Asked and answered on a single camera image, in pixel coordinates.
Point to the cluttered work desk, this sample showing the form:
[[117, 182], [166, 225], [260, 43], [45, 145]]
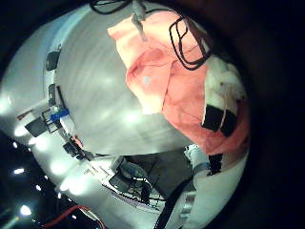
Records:
[[136, 179]]

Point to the blue plastic part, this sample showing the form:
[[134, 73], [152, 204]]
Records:
[[59, 114]]

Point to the pink cloth garment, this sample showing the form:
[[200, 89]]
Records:
[[165, 82]]

